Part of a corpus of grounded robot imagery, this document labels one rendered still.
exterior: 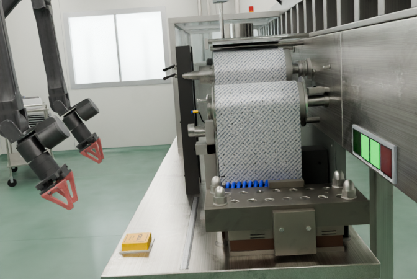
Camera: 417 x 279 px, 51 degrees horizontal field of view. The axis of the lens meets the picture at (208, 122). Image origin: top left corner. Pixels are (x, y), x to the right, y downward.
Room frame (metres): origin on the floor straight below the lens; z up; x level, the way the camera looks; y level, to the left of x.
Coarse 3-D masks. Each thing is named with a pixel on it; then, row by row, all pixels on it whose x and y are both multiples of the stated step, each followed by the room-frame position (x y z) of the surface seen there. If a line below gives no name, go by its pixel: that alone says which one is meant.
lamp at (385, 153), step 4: (384, 148) 0.81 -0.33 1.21; (384, 152) 0.81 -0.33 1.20; (388, 152) 0.78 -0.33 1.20; (384, 156) 0.81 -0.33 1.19; (388, 156) 0.78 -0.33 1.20; (384, 160) 0.81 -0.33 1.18; (388, 160) 0.78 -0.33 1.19; (384, 164) 0.81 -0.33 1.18; (388, 164) 0.78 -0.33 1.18; (384, 168) 0.81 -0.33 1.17; (388, 168) 0.78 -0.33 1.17; (384, 172) 0.81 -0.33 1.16; (388, 172) 0.78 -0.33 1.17
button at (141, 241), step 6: (126, 234) 1.17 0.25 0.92; (132, 234) 1.16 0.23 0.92; (138, 234) 1.16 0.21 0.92; (144, 234) 1.15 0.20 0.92; (150, 234) 1.16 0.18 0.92; (126, 240) 1.12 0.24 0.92; (132, 240) 1.12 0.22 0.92; (138, 240) 1.12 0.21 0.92; (144, 240) 1.12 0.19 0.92; (150, 240) 1.15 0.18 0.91; (126, 246) 1.10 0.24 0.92; (132, 246) 1.10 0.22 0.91; (138, 246) 1.10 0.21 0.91; (144, 246) 1.10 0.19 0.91
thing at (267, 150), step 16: (224, 128) 1.23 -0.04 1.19; (240, 128) 1.22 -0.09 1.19; (256, 128) 1.22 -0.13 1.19; (272, 128) 1.22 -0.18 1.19; (288, 128) 1.22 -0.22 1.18; (224, 144) 1.23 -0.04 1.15; (240, 144) 1.22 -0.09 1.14; (256, 144) 1.22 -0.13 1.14; (272, 144) 1.22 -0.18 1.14; (288, 144) 1.22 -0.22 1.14; (224, 160) 1.23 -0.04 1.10; (240, 160) 1.22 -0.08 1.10; (256, 160) 1.22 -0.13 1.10; (272, 160) 1.22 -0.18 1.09; (288, 160) 1.22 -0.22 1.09; (240, 176) 1.22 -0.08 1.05; (256, 176) 1.22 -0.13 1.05; (272, 176) 1.22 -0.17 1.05; (288, 176) 1.22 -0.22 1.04
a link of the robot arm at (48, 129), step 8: (8, 120) 1.05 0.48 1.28; (48, 120) 1.08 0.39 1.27; (56, 120) 1.09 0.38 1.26; (0, 128) 1.05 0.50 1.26; (8, 128) 1.05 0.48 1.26; (16, 128) 1.05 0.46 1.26; (32, 128) 1.07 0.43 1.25; (40, 128) 1.08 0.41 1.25; (48, 128) 1.07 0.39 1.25; (56, 128) 1.07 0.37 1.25; (64, 128) 1.10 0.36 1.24; (8, 136) 1.05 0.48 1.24; (16, 136) 1.05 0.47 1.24; (40, 136) 1.07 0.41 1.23; (48, 136) 1.07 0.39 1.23; (56, 136) 1.07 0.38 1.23; (64, 136) 1.08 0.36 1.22; (48, 144) 1.07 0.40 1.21; (56, 144) 1.09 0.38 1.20
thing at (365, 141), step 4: (364, 136) 0.92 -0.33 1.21; (364, 140) 0.92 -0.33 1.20; (368, 140) 0.90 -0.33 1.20; (364, 144) 0.92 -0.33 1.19; (368, 144) 0.90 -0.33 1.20; (364, 148) 0.92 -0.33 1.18; (368, 148) 0.90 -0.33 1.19; (364, 152) 0.92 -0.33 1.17; (368, 152) 0.90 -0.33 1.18; (364, 156) 0.92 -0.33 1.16; (368, 156) 0.90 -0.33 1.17; (368, 160) 0.90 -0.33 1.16
